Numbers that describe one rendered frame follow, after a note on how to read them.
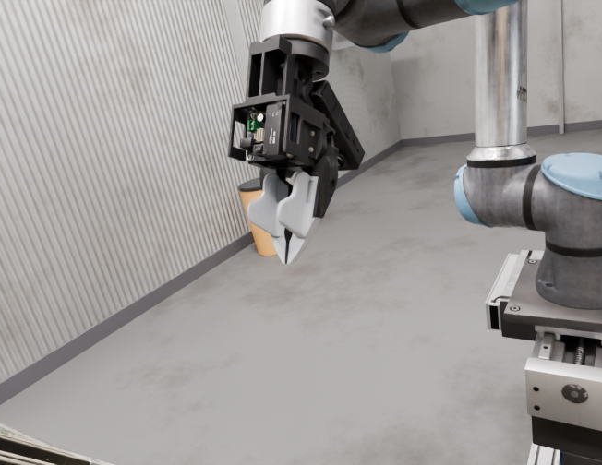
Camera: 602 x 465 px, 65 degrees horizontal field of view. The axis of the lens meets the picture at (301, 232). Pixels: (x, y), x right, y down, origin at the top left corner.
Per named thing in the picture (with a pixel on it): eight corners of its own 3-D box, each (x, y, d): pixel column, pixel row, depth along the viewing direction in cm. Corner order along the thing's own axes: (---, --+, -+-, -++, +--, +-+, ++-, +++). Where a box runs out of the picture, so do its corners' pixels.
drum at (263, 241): (271, 239, 466) (257, 175, 446) (306, 240, 443) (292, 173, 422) (246, 256, 434) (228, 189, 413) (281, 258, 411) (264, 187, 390)
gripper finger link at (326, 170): (286, 216, 48) (293, 133, 49) (296, 218, 49) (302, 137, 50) (326, 216, 45) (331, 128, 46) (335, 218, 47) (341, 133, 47)
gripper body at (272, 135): (223, 163, 45) (234, 43, 46) (278, 180, 53) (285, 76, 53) (287, 159, 41) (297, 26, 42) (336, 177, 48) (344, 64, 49)
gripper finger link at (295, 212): (258, 261, 44) (266, 164, 45) (294, 264, 49) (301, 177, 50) (284, 263, 42) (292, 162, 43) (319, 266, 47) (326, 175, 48)
